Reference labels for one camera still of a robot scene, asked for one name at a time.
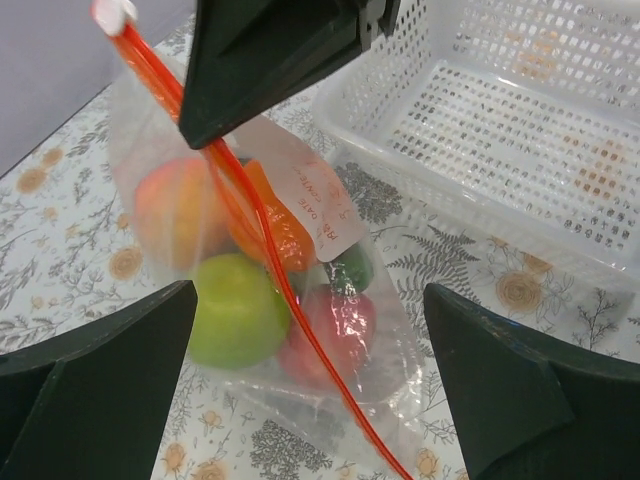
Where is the fake pink peach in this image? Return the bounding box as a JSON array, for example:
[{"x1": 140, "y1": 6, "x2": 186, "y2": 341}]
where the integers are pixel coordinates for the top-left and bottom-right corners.
[{"x1": 278, "y1": 285, "x2": 377, "y2": 390}]

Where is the fake orange peach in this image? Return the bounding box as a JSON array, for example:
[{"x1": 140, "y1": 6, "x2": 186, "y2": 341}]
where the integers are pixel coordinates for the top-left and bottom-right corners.
[{"x1": 134, "y1": 157, "x2": 231, "y2": 271}]

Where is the fake green apple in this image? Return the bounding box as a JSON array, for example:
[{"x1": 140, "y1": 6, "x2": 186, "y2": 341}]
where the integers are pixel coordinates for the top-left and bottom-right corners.
[{"x1": 188, "y1": 253, "x2": 291, "y2": 370}]

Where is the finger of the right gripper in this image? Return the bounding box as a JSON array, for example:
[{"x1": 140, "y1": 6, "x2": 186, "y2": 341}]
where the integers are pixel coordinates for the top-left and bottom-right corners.
[{"x1": 178, "y1": 0, "x2": 400, "y2": 149}]

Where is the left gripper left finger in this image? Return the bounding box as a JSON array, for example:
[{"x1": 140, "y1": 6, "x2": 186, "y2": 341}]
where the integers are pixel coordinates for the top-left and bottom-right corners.
[{"x1": 1, "y1": 280, "x2": 197, "y2": 480}]

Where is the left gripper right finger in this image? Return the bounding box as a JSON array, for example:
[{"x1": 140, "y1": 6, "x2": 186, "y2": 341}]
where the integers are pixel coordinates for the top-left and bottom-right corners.
[{"x1": 424, "y1": 283, "x2": 639, "y2": 479}]

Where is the fake dark eggplant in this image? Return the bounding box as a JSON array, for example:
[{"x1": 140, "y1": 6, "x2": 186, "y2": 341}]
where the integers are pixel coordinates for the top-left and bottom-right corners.
[{"x1": 323, "y1": 243, "x2": 374, "y2": 296}]

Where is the clear zip top bag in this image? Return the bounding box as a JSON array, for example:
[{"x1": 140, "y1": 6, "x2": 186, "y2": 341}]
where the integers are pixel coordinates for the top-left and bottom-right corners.
[{"x1": 91, "y1": 1, "x2": 428, "y2": 479}]

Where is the white plastic perforated basket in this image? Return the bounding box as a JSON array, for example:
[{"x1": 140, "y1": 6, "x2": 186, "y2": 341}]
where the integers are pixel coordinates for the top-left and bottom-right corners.
[{"x1": 312, "y1": 0, "x2": 640, "y2": 336}]

